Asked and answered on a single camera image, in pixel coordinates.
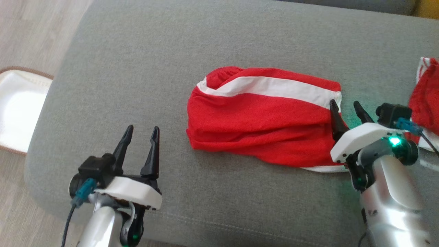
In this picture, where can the red shorts with white stripe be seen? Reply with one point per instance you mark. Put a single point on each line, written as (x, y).
(257, 123)

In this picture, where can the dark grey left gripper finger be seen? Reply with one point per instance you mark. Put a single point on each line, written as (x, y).
(152, 154)
(122, 149)

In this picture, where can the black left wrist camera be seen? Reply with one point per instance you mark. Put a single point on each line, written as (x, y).
(96, 168)

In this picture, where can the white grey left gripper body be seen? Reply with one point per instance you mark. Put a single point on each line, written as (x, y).
(137, 192)

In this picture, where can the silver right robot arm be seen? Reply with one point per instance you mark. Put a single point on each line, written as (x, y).
(391, 206)

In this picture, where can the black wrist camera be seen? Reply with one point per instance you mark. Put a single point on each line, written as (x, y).
(96, 168)
(392, 113)

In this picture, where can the red white basketball jersey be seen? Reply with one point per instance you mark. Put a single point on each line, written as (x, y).
(427, 103)

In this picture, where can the white laundry basket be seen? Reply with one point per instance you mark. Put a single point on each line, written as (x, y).
(20, 109)

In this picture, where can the large grey sofa seat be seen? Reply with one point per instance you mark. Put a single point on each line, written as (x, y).
(171, 68)

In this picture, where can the wide yellow sofa backrest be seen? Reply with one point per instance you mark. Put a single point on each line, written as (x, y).
(428, 7)

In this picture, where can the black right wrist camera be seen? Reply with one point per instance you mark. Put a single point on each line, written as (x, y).
(392, 113)

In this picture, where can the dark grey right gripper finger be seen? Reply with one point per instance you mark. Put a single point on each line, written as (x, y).
(337, 123)
(362, 115)

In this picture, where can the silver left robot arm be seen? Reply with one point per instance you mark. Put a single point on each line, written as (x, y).
(99, 226)

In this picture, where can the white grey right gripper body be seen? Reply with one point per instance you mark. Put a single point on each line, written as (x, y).
(356, 140)

